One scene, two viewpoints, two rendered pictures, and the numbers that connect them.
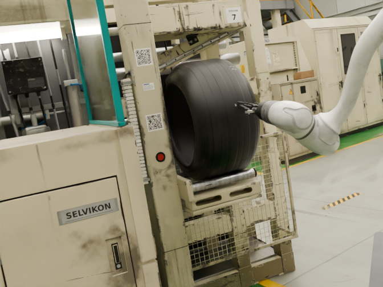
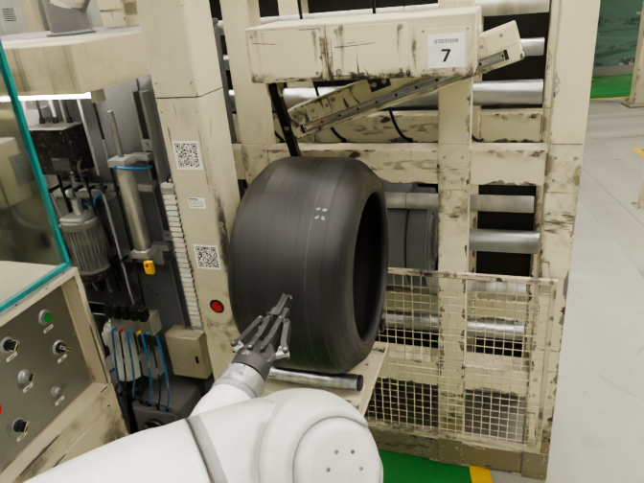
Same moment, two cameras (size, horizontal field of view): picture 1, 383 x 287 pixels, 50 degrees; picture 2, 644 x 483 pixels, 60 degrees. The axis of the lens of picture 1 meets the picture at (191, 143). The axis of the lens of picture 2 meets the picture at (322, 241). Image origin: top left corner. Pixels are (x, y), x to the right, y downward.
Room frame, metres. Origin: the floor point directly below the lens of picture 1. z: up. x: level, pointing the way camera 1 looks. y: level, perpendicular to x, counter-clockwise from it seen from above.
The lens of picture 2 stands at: (1.01, -1.00, 1.88)
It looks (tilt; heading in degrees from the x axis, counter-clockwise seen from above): 25 degrees down; 41
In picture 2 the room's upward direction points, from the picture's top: 6 degrees counter-clockwise
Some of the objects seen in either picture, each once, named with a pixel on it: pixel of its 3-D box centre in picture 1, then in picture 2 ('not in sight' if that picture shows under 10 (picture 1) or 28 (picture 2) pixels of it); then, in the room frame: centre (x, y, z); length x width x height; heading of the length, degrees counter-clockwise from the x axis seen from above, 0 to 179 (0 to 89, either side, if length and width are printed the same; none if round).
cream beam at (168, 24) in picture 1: (186, 21); (365, 46); (2.35, -0.08, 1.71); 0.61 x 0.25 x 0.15; 110
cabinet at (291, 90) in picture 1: (290, 120); not in sight; (6.64, -1.64, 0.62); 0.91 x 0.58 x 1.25; 123
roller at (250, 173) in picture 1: (222, 180); (300, 375); (1.90, -0.12, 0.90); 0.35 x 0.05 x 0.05; 110
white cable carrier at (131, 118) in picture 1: (135, 131); (189, 259); (1.86, 0.24, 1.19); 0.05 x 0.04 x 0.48; 20
